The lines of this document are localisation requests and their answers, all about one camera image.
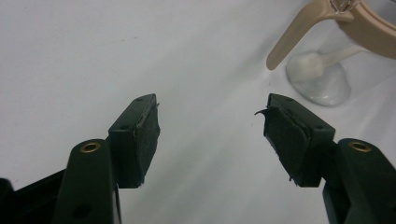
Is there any clear suction cup stand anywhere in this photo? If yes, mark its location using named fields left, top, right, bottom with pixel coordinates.
left=285, top=43, right=372, bottom=107

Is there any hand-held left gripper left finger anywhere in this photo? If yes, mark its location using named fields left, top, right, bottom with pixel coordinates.
left=50, top=93, right=162, bottom=224

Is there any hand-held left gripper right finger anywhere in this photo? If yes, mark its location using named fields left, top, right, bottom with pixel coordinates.
left=254, top=92, right=396, bottom=224

